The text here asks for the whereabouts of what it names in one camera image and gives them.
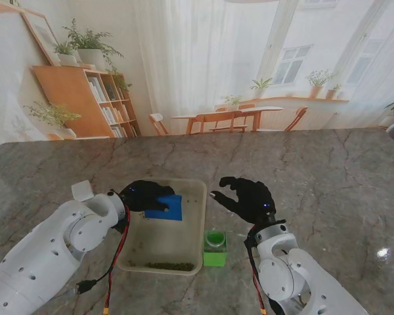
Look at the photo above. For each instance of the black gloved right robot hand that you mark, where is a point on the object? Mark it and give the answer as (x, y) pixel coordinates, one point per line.
(253, 200)

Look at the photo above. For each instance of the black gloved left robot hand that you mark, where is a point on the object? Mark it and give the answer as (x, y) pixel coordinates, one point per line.
(141, 197)

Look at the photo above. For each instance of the blue plastic scraper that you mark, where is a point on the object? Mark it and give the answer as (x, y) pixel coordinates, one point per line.
(170, 210)

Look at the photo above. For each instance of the cream baking tray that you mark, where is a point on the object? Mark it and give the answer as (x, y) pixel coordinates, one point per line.
(170, 243)

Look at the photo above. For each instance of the white square jar lid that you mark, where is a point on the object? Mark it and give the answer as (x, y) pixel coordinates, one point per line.
(82, 190)

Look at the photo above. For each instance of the green square jar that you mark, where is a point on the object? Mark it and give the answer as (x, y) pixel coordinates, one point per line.
(215, 257)

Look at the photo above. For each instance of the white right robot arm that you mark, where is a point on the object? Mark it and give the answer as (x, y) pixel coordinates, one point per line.
(289, 275)

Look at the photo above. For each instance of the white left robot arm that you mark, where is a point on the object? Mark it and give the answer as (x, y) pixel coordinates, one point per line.
(52, 249)

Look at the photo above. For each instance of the scattered green beans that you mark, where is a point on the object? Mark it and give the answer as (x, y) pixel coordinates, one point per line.
(170, 265)

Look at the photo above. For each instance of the printed room backdrop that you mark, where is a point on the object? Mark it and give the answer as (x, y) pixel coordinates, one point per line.
(197, 65)

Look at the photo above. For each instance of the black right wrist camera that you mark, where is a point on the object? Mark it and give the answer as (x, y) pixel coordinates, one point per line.
(250, 241)

